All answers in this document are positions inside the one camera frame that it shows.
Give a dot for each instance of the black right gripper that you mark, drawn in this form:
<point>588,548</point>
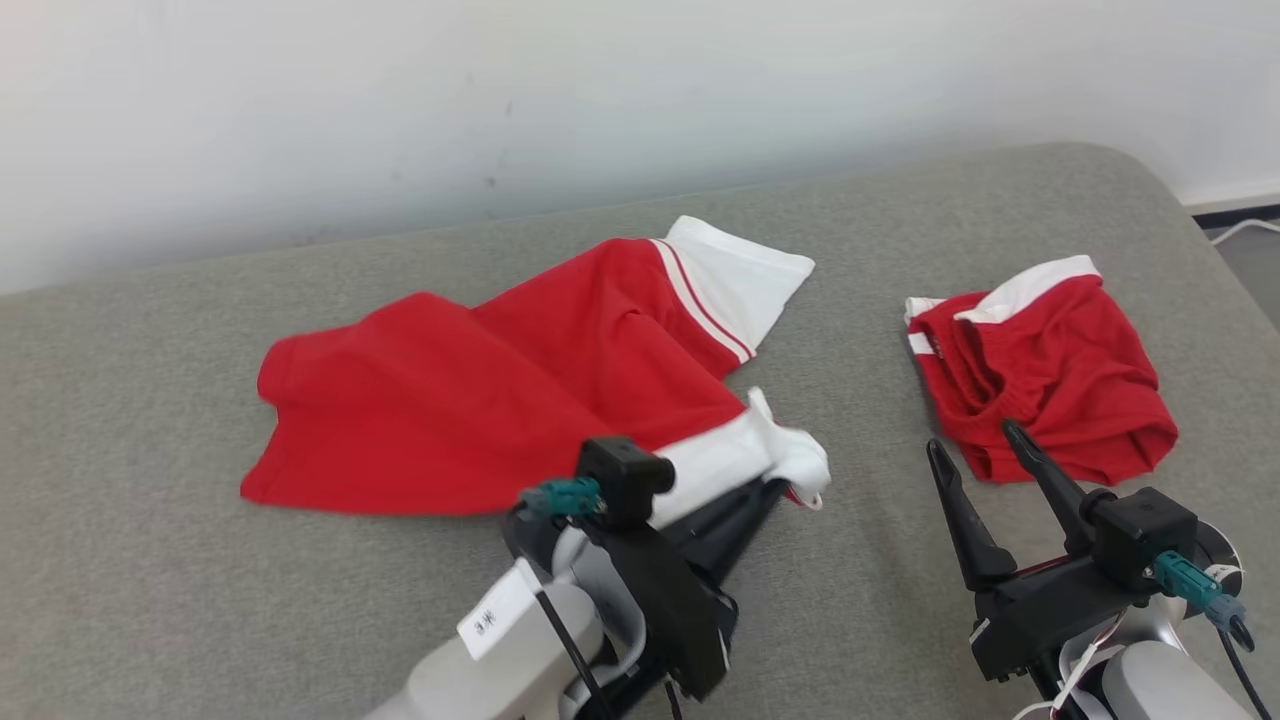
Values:
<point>1040,615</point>

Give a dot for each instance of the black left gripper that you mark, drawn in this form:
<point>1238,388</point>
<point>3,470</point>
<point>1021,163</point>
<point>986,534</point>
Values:
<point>680,610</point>

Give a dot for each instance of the red shorts with white stripes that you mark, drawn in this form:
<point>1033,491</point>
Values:
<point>1060,380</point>

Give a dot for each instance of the red basketball jersey white trim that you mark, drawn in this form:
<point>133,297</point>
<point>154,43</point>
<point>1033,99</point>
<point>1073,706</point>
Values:
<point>450,400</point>

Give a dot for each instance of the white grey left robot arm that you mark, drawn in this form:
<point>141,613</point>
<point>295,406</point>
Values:
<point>500,680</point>

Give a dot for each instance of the white paper label tag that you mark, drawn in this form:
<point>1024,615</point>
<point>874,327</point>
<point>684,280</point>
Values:
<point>497,615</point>

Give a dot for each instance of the grey fabric sofa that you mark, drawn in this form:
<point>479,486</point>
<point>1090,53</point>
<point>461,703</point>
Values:
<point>150,600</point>

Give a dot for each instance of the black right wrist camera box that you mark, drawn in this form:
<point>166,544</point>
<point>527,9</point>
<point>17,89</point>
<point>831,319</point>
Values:
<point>1140,535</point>

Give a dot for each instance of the teal left camera connector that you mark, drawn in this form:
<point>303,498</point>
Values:
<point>565,497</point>

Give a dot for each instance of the teal camera connector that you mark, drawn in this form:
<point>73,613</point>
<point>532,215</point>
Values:
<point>565,497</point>
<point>1195,590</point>

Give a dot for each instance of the teal right camera connector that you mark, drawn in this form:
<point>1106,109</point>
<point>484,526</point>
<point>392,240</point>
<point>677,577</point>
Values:
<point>1195,590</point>

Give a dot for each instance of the white wall baseboard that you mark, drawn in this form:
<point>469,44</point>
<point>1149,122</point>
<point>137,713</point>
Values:
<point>1235,197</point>

